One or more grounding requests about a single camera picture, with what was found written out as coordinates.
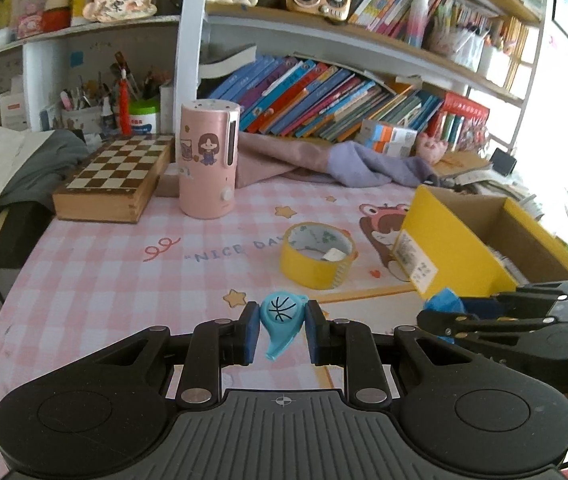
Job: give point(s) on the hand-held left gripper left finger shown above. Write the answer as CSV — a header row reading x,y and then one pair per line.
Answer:
x,y
250,332

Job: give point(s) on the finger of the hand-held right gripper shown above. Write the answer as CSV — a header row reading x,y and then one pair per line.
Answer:
x,y
488,325
553,297

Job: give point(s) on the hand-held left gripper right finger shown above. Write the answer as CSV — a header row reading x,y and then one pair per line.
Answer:
x,y
315,332

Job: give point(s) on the blue basketball whistle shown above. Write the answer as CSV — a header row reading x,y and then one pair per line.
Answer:
x,y
279,320

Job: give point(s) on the blue glove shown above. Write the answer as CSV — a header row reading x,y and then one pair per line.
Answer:
x,y
443,302

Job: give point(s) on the yellow cardboard box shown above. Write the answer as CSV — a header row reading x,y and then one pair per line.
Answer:
x,y
448,230

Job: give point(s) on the yellow tape roll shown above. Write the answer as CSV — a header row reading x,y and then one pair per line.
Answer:
x,y
309,270

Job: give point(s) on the pink checked tablecloth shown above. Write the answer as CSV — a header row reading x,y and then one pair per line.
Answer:
x,y
139,285

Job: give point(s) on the pile of books and papers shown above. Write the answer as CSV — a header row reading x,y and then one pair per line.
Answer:
x,y
483,180

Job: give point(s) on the small black stand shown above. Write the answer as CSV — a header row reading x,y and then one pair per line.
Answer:
x,y
503,161

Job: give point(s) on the pink cartoon humidifier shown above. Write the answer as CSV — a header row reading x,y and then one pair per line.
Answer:
x,y
204,170

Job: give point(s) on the pink cloth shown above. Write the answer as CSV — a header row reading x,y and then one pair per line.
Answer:
x,y
274,160

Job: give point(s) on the purple cloth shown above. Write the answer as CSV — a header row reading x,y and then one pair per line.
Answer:
x,y
373,165

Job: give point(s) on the pink pig plush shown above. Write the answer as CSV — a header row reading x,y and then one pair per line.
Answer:
x,y
431,149

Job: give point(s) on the row of slim upright books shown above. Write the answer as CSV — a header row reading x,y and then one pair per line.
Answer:
x,y
456,130

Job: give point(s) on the orange white blue carton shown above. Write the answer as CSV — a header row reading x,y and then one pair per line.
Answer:
x,y
378,149
393,132

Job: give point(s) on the wooden chess board box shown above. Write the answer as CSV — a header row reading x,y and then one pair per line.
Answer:
x,y
114,175

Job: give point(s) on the red thick book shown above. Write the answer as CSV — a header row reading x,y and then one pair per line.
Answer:
x,y
466,105

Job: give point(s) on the row of colourful books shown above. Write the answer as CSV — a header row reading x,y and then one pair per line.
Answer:
x,y
314,100

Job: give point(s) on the white jar green lid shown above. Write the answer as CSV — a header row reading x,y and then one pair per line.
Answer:
x,y
145,120

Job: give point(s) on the white pen holder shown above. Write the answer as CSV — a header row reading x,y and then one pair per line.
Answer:
x,y
494,65

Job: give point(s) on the row of yellow books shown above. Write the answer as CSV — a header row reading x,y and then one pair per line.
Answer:
x,y
516,55

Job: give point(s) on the black box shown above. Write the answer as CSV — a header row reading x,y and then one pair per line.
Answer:
x,y
14,235

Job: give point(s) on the small white bottle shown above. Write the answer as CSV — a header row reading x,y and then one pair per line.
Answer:
x,y
108,115

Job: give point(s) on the red tassel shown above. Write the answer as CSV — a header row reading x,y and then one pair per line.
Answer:
x,y
124,105

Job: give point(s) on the grey cloth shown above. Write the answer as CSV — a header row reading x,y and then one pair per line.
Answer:
x,y
49,160

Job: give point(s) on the pink patterned pen holder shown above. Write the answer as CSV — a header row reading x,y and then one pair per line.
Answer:
x,y
453,45

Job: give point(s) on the cup of brushes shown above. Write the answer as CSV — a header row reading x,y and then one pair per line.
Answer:
x,y
84,110

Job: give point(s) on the white bookshelf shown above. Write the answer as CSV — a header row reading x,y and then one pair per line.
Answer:
x,y
189,60

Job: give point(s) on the white box red label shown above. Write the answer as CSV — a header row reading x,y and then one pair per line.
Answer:
x,y
13,112

